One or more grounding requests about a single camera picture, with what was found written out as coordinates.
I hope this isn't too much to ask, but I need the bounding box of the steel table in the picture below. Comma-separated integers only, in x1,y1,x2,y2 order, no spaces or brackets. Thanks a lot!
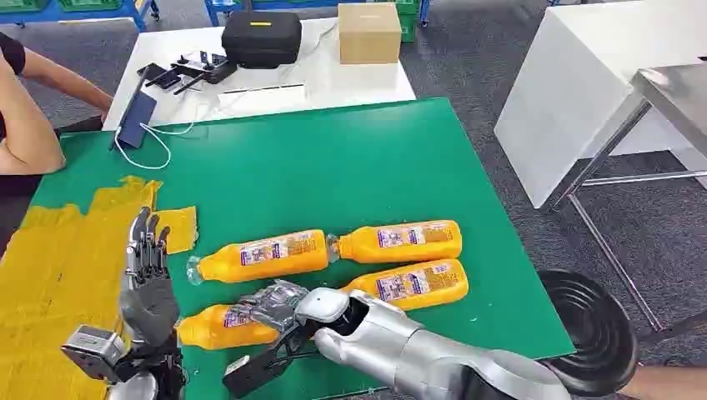
544,62,707,333

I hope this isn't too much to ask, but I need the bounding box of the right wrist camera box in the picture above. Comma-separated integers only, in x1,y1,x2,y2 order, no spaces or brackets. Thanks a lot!
222,341,299,400

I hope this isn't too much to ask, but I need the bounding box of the black round stool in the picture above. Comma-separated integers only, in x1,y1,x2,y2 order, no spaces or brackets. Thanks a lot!
536,268,640,398

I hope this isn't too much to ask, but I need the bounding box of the green crate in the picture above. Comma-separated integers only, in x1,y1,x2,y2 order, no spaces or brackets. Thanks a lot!
0,0,51,13
58,0,123,13
394,0,421,44

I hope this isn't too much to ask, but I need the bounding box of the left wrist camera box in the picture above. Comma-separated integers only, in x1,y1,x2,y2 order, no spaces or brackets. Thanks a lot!
60,324,128,383

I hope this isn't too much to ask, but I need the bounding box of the orange drink bottle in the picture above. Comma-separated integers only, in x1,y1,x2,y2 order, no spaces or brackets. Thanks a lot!
175,303,281,353
186,229,331,287
325,220,464,265
341,258,470,312

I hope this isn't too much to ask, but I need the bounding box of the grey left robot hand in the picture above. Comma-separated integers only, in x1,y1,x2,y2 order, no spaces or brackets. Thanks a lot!
118,207,181,348

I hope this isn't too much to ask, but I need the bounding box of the cardboard box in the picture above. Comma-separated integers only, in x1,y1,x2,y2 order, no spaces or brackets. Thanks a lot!
337,2,404,66

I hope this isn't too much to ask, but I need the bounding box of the black controller device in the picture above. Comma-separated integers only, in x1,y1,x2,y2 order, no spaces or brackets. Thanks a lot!
138,50,238,96

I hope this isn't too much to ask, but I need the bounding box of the dark blue phone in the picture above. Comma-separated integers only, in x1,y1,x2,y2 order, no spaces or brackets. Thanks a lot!
113,91,158,150

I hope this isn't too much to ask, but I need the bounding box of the black carrying case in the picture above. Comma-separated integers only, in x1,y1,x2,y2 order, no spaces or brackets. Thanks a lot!
220,11,303,71

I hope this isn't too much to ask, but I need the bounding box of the white cable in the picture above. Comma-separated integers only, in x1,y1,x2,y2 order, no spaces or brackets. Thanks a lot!
113,121,195,171

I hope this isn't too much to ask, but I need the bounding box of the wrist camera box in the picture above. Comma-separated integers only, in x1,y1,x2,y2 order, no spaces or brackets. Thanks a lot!
222,341,299,400
60,324,128,383

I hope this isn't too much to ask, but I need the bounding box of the blue rack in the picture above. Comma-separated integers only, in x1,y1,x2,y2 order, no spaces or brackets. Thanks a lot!
0,0,161,32
204,0,432,28

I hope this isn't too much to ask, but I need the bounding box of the white table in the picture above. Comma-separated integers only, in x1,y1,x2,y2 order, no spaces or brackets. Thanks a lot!
102,16,417,133

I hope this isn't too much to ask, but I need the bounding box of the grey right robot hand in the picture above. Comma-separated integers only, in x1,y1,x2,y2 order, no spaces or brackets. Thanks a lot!
237,279,310,335

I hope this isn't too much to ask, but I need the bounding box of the yellow sheet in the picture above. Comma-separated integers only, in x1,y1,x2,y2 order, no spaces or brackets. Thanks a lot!
0,175,198,400

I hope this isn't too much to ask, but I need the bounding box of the person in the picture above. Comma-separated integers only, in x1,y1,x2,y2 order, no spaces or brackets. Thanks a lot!
0,32,114,178

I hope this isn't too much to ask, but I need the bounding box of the white cabinet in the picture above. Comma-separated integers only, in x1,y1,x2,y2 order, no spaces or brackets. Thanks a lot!
493,0,707,211

